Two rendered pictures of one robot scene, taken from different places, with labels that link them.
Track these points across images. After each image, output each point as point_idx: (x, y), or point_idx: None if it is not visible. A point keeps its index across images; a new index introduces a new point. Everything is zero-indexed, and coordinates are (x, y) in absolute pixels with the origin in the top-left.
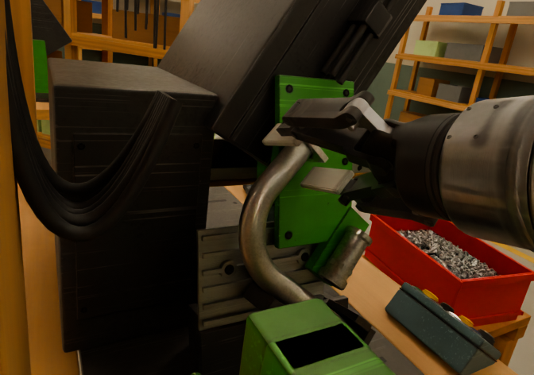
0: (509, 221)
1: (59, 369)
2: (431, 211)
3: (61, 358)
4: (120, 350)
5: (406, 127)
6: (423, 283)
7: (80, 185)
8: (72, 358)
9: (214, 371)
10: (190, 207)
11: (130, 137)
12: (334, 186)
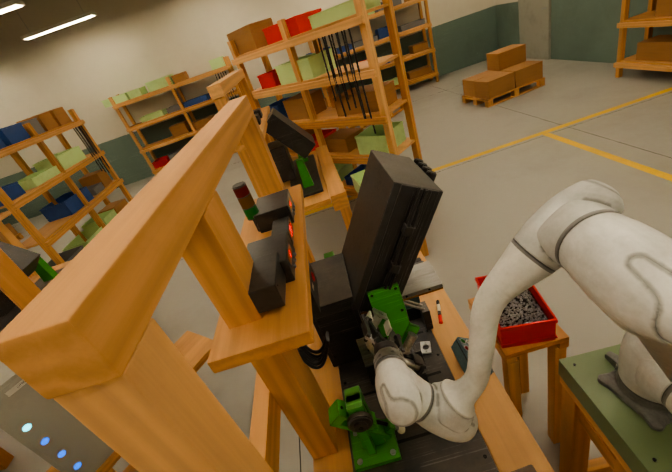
0: None
1: (334, 371)
2: None
3: (334, 367)
4: (349, 366)
5: (375, 345)
6: None
7: (317, 351)
8: (337, 367)
9: (373, 377)
10: (356, 326)
11: (330, 315)
12: (386, 333)
